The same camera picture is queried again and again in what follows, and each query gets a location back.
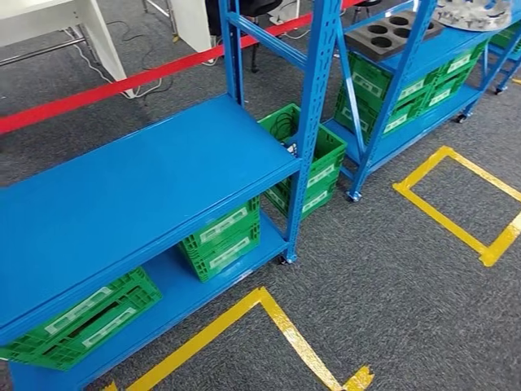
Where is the blue metal shelf rack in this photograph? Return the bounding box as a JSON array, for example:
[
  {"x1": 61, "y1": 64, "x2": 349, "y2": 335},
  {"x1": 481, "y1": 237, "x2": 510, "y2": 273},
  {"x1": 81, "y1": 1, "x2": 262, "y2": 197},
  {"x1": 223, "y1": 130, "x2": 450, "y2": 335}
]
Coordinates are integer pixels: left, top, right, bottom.
[
  {"x1": 323, "y1": 0, "x2": 521, "y2": 204},
  {"x1": 0, "y1": 0, "x2": 344, "y2": 391},
  {"x1": 482, "y1": 19, "x2": 521, "y2": 95}
]

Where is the green plastic crate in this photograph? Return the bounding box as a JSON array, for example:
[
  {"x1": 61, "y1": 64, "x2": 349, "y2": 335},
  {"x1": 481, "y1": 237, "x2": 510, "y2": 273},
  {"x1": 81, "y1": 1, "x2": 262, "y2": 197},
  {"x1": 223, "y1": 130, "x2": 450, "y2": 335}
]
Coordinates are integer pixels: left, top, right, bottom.
[
  {"x1": 348, "y1": 42, "x2": 488, "y2": 109},
  {"x1": 179, "y1": 195, "x2": 261, "y2": 283},
  {"x1": 257, "y1": 103, "x2": 348, "y2": 222},
  {"x1": 0, "y1": 268, "x2": 163, "y2": 371},
  {"x1": 333, "y1": 70, "x2": 469, "y2": 144}
]

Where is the black office chair base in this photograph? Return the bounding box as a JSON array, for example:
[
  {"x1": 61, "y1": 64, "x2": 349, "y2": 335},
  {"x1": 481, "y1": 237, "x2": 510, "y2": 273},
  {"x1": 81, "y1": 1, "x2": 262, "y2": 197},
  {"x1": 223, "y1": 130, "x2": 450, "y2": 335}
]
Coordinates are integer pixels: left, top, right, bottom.
[{"x1": 249, "y1": 40, "x2": 261, "y2": 75}]

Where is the person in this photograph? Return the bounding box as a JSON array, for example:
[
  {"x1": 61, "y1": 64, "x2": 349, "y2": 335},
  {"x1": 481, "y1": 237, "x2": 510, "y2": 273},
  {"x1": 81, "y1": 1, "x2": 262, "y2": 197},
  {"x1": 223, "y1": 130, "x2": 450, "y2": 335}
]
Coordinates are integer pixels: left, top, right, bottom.
[{"x1": 205, "y1": 0, "x2": 281, "y2": 36}]

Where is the white desk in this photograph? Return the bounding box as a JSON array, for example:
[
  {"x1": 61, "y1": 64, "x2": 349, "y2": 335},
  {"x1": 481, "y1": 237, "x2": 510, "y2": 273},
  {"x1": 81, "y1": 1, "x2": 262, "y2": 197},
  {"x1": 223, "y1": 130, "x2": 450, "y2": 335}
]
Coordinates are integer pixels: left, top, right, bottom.
[
  {"x1": 168, "y1": 0, "x2": 213, "y2": 54},
  {"x1": 0, "y1": 0, "x2": 137, "y2": 99}
]

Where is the black foam tray with holes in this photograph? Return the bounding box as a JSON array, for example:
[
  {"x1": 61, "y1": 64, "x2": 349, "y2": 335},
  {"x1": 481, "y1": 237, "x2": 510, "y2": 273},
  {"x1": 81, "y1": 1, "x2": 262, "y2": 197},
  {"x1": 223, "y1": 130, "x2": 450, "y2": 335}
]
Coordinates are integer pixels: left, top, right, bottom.
[{"x1": 345, "y1": 11, "x2": 444, "y2": 61}]

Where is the red barrier belt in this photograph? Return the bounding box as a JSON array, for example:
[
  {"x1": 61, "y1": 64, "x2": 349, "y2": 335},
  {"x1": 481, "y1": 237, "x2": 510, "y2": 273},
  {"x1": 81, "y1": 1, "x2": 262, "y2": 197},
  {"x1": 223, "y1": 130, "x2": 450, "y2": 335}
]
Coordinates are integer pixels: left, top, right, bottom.
[{"x1": 0, "y1": 0, "x2": 361, "y2": 136}]

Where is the black round stool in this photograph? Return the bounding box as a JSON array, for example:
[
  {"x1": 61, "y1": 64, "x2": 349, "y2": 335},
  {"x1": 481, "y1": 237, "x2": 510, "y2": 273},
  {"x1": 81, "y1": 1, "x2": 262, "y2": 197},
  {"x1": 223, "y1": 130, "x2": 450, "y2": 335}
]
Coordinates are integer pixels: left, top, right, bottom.
[{"x1": 350, "y1": 0, "x2": 384, "y2": 25}]

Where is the grey plastic wheel hubcap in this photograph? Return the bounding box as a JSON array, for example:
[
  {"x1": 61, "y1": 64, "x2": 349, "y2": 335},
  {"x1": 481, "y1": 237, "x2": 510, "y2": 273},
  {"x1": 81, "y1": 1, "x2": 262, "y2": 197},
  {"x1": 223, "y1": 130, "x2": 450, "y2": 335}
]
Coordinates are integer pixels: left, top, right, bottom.
[{"x1": 433, "y1": 0, "x2": 513, "y2": 33}]

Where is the white floor cable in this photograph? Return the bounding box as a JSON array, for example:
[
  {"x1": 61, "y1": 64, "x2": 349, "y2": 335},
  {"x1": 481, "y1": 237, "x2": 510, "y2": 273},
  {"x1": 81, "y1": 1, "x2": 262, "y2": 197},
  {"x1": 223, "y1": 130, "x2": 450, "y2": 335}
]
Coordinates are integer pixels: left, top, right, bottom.
[{"x1": 268, "y1": 0, "x2": 312, "y2": 40}]

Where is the thin pale floor cable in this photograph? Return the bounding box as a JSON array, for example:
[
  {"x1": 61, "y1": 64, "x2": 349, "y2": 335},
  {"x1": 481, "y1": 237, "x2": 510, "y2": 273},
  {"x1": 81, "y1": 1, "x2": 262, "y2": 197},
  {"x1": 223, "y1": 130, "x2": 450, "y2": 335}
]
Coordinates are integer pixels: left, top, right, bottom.
[{"x1": 64, "y1": 29, "x2": 164, "y2": 101}]

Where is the black floor cable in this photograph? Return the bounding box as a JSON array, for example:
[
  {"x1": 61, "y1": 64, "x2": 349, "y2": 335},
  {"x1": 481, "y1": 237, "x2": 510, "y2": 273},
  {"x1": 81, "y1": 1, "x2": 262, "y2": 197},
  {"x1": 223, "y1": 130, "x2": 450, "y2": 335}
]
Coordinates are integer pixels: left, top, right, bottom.
[{"x1": 106, "y1": 20, "x2": 180, "y2": 101}]

